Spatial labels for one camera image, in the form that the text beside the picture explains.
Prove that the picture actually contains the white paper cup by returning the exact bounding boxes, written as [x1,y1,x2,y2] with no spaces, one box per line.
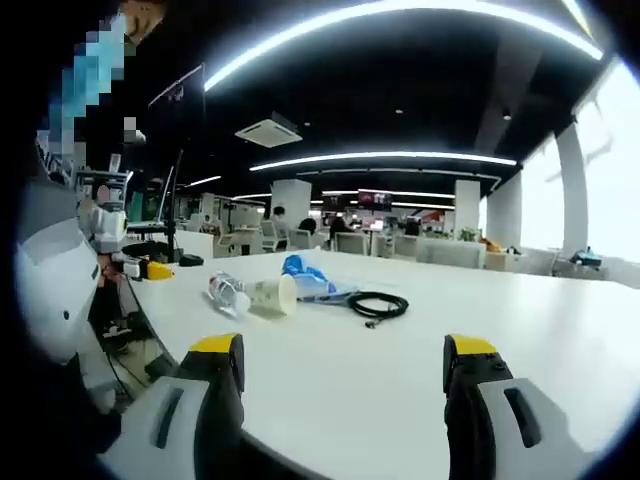
[243,273,299,319]

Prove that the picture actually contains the black computer monitor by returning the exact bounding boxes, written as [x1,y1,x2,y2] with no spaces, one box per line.
[146,62,207,265]

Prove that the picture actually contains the white worn device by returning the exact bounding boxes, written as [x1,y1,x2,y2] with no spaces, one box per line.
[14,218,104,366]

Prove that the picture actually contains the clear plastic water bottle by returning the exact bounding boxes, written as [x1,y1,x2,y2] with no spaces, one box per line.
[206,269,252,317]

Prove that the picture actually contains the teal object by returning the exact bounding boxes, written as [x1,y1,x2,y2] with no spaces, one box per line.
[571,246,605,267]

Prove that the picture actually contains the clear pack with blue disc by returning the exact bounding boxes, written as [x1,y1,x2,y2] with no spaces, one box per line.
[294,273,359,305]

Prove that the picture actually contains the white table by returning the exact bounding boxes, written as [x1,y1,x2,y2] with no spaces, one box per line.
[97,247,639,480]

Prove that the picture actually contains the hanging red display screen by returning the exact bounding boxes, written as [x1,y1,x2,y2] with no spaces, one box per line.
[356,189,394,212]

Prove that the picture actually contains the white desk partition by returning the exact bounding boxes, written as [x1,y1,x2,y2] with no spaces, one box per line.
[414,236,487,270]

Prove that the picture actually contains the ceiling air conditioner vent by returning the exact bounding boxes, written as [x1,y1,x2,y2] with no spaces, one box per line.
[234,111,305,149]

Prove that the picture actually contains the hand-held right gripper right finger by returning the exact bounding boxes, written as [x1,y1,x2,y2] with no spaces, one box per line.
[442,333,597,480]

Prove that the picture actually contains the blue tissue packet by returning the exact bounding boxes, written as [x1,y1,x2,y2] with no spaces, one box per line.
[281,251,330,282]

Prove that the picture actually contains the long curved ceiling light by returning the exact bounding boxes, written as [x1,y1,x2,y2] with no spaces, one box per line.
[203,0,605,93]

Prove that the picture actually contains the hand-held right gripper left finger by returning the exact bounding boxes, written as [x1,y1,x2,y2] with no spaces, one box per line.
[97,332,247,480]

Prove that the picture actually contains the black cable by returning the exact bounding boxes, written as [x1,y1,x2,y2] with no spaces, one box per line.
[346,291,412,332]

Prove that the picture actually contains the straight ceiling light strip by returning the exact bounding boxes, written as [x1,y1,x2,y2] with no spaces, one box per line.
[248,151,519,173]

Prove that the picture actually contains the white office chair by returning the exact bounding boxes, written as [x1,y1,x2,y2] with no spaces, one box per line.
[333,231,374,258]
[259,219,280,252]
[288,228,316,251]

